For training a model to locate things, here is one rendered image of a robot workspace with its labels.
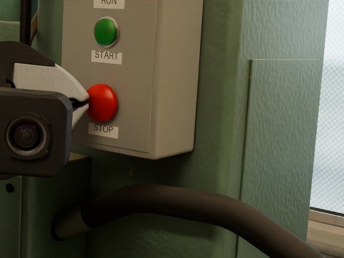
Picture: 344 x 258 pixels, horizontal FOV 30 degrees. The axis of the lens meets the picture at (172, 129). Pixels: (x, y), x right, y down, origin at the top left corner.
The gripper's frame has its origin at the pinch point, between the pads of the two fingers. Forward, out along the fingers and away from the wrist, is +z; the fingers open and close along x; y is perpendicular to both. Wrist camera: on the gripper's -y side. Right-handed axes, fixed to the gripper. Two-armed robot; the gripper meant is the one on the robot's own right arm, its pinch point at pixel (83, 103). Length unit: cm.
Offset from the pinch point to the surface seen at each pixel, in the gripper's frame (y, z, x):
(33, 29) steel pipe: 13.4, 8.2, -5.2
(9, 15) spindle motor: 24.2, 15.5, -6.6
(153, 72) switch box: -4.5, 2.7, -2.6
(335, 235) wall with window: 23, 147, 51
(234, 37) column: -7.9, 9.0, -5.6
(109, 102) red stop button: -1.3, 1.6, -0.1
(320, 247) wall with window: 27, 146, 55
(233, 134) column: -8.1, 9.6, 2.3
